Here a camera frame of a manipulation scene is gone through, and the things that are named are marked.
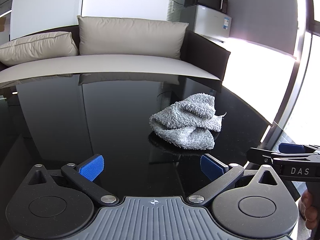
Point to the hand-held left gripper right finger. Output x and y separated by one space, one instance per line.
212 168

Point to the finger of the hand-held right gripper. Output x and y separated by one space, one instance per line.
291 147
260 155

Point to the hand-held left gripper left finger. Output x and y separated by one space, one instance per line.
91 167

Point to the grey fluffy towel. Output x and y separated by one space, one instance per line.
185 130

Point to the person's right hand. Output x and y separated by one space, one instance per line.
306 210

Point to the dark brown sofa beige seat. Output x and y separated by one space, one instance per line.
112 65

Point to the small beige cushion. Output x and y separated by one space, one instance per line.
37 47

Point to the large beige cushion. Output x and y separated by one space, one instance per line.
130 37

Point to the white fridge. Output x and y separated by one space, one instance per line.
212 22

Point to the window blinds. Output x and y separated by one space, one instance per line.
173 10

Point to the grey window frame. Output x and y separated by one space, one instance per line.
291 87

